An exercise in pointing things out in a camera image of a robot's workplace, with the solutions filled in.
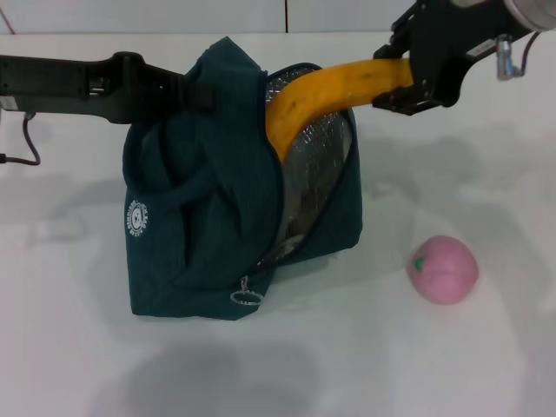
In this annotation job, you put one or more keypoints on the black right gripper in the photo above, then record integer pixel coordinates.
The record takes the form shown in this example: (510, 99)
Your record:
(452, 39)

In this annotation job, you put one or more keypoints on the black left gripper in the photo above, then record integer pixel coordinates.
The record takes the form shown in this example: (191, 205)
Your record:
(65, 87)

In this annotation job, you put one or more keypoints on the yellow banana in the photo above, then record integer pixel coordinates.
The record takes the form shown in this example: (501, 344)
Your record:
(313, 95)

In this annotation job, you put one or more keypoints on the dark teal insulated lunch bag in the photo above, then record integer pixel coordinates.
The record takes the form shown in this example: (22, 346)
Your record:
(204, 204)

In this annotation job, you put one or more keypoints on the pink toy peach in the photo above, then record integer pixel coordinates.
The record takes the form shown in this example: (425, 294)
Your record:
(443, 271)

